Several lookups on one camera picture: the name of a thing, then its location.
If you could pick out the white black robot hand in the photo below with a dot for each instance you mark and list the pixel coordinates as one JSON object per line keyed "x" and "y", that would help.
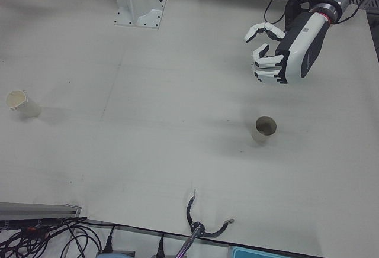
{"x": 299, "y": 48}

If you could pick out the smooth paper cup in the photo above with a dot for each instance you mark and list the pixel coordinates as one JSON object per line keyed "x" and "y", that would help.
{"x": 262, "y": 135}

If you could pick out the black claw grabber tool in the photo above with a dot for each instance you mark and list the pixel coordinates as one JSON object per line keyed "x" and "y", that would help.
{"x": 195, "y": 227}

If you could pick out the light blue plastic box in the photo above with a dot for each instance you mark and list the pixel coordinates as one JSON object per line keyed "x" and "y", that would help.
{"x": 266, "y": 253}

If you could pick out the black power plug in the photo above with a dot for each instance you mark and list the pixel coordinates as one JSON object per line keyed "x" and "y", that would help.
{"x": 160, "y": 244}
{"x": 110, "y": 240}

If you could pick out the crumpled rim paper cup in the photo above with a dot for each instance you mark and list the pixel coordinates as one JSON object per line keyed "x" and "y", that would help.
{"x": 28, "y": 108}

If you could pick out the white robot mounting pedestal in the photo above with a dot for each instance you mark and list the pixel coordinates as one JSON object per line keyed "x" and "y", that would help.
{"x": 139, "y": 6}

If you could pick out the grey aluminium rail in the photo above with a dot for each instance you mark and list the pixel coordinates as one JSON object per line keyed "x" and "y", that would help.
{"x": 35, "y": 209}

